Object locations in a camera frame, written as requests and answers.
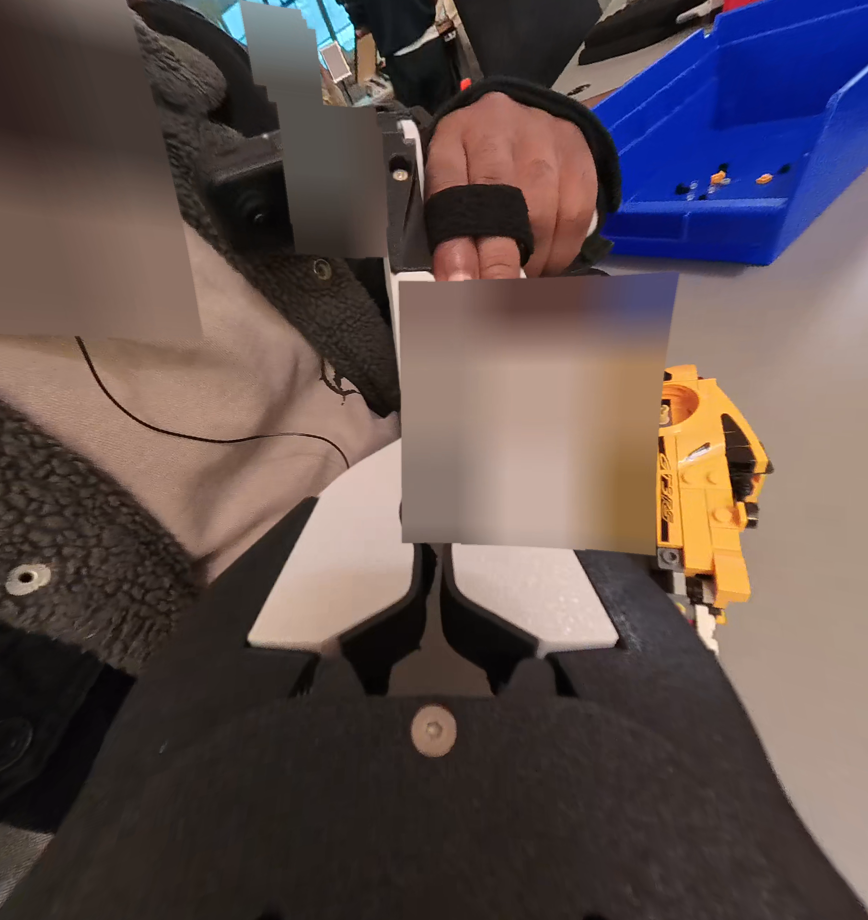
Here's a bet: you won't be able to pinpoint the loose small lego pieces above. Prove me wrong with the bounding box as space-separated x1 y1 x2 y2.
674 161 794 204

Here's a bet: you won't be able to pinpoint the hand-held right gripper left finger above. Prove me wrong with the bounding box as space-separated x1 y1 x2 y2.
247 438 436 696

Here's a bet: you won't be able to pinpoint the blue plastic bin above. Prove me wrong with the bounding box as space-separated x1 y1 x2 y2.
592 0 868 267

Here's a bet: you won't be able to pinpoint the black trousers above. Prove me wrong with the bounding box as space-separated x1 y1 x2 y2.
0 618 136 835

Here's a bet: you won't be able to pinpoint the black wired earphone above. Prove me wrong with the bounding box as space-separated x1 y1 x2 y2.
74 334 352 470

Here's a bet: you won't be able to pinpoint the yellow lego car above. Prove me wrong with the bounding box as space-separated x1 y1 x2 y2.
653 363 776 655

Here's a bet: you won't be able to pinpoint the person's left hand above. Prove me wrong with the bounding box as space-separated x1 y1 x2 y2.
423 93 600 283

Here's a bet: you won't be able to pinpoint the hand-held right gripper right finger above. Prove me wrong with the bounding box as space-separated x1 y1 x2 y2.
440 544 620 694

